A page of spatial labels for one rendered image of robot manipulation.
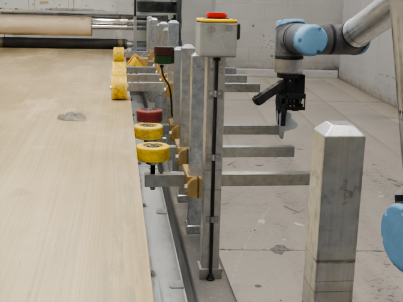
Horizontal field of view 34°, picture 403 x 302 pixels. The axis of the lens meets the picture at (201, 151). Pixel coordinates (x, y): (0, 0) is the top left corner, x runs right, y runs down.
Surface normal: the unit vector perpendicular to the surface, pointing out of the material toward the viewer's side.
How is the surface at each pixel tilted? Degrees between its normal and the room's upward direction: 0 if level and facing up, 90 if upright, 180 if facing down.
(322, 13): 90
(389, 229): 95
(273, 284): 0
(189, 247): 0
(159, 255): 0
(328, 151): 90
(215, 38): 90
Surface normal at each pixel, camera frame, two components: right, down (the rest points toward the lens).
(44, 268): 0.03, -0.97
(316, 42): 0.19, 0.22
